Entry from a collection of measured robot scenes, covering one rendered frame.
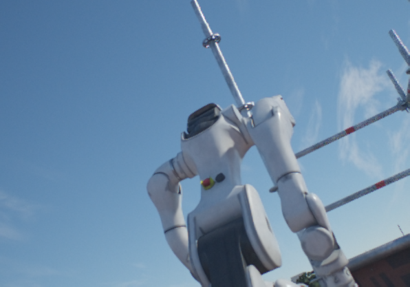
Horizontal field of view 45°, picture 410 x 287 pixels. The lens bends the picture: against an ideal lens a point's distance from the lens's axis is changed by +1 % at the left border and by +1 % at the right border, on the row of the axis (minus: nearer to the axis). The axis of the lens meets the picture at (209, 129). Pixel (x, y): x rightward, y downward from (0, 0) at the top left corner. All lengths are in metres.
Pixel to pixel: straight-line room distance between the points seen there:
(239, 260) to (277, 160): 0.25
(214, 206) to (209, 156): 0.20
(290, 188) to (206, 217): 0.33
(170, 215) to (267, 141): 0.57
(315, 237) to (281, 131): 0.27
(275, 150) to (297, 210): 0.16
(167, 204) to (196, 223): 0.30
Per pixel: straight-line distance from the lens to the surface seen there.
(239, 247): 1.22
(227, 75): 2.92
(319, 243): 1.09
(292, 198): 1.11
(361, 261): 2.60
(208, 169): 1.49
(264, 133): 1.20
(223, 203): 1.35
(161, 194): 1.65
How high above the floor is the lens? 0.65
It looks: 22 degrees up
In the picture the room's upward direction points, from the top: 23 degrees counter-clockwise
